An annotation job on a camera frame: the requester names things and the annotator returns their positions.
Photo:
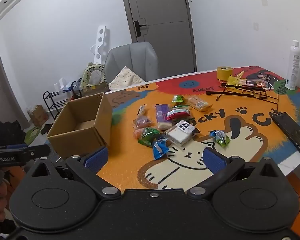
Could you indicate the white spray bottle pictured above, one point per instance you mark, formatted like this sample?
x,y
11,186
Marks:
x,y
293,65

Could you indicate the purple snack packet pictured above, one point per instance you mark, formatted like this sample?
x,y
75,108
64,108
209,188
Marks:
x,y
162,113

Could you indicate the printed cardboard box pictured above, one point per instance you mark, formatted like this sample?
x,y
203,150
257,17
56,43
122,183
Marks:
x,y
37,115

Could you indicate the dotted cream cushion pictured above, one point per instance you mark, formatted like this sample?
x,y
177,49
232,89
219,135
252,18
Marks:
x,y
126,78

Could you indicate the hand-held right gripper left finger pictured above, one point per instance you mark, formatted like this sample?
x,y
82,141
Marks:
x,y
97,159

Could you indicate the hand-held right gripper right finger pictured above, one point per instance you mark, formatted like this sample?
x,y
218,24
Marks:
x,y
213,161

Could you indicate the pink sausage packet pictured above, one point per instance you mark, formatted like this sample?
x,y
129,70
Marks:
x,y
141,122

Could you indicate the grey chair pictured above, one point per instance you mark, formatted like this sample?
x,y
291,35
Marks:
x,y
132,60

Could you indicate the taped cardboard box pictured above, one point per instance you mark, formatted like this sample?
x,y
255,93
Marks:
x,y
95,90

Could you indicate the grey side door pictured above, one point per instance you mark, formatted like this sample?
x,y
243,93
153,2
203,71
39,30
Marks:
x,y
0,85

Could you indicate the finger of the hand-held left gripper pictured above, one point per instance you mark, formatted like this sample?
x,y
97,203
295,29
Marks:
x,y
37,151

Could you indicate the white cake packet black label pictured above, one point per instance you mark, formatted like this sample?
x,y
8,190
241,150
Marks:
x,y
181,132

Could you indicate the red snack packet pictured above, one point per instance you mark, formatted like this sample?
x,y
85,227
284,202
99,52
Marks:
x,y
177,115

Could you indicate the black shoe rack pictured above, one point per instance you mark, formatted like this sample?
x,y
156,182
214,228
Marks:
x,y
52,102

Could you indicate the small green snack packet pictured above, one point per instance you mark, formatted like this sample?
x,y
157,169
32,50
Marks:
x,y
177,99

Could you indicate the green and blue snack packet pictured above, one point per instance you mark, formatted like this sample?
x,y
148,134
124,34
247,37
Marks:
x,y
220,138

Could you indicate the small clear snack packet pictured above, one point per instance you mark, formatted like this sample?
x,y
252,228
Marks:
x,y
141,110

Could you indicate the tan cracker packet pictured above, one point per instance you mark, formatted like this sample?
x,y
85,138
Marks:
x,y
198,103

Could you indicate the yellow tape roll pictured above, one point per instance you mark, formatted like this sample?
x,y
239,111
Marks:
x,y
224,73

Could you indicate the green striped bread packet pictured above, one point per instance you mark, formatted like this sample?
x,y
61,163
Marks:
x,y
181,109

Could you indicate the black slipper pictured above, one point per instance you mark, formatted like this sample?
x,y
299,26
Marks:
x,y
46,128

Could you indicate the yellow plastic toy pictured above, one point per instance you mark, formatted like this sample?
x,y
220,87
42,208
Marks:
x,y
233,80

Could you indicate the black phone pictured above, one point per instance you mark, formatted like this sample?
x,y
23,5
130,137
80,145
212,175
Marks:
x,y
291,132

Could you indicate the large green snack packet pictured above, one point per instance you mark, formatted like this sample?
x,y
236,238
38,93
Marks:
x,y
146,134

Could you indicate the white perforated board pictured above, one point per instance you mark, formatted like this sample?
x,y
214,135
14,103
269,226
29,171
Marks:
x,y
100,45

